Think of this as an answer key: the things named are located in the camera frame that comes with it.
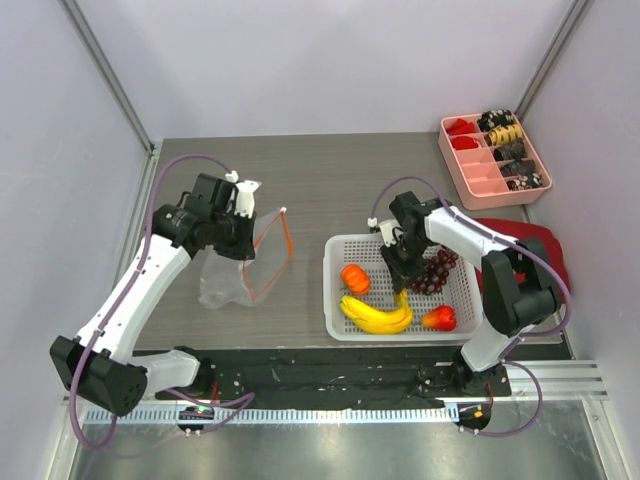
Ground clear zip bag orange zipper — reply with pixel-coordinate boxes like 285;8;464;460
199;206;294;310

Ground yellow toy banana bunch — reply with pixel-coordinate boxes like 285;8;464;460
340;290;413;335

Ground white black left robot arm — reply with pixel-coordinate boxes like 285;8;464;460
50;201;256;417

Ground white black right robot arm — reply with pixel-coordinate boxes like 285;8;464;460
380;191;562;395

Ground dark red toy grapes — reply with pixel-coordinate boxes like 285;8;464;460
407;246;459;296

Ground orange toy pumpkin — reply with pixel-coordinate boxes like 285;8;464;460
340;263;371;296

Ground red toy pepper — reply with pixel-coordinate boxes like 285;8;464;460
421;305;457;332

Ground white perforated plastic basket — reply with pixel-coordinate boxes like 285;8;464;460
322;232;485;342

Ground folded red cloth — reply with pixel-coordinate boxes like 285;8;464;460
472;217;571;304

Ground pink compartment tray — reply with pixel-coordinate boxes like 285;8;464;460
438;114;553;210

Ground red cloth piece lower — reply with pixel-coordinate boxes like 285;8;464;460
450;135;481;151

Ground red cloth piece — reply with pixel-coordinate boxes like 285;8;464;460
450;135;481;151
445;118;476;136

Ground red cloth piece upper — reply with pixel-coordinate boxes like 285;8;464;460
445;118;476;136

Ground dark patterned rolled cloth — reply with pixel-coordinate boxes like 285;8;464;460
500;159;536;177

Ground dark dotted rolled cloth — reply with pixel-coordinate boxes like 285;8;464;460
506;172;542;191

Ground dark brown rolled cloth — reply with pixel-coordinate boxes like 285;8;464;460
493;139;527;161

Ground yellow striped rolled cloth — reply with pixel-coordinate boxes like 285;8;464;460
485;124;524;146

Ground black floral rolled cloth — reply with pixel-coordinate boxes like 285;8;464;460
476;109;515;132

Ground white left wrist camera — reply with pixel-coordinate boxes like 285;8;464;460
225;170;261;218

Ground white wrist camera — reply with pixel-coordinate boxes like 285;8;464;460
225;170;261;218
367;217;402;247

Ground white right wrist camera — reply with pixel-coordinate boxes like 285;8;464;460
367;217;402;247

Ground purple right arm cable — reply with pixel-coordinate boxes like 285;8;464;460
369;175;572;438

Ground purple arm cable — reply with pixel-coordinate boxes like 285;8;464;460
369;175;572;438
67;152;256;451

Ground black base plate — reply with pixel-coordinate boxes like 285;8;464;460
182;346;512;411

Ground white slotted cable duct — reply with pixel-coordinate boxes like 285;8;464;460
83;405;460;425

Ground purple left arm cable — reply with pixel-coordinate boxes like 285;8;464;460
67;152;256;451

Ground aluminium frame rail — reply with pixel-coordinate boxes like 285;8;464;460
58;0;161;157

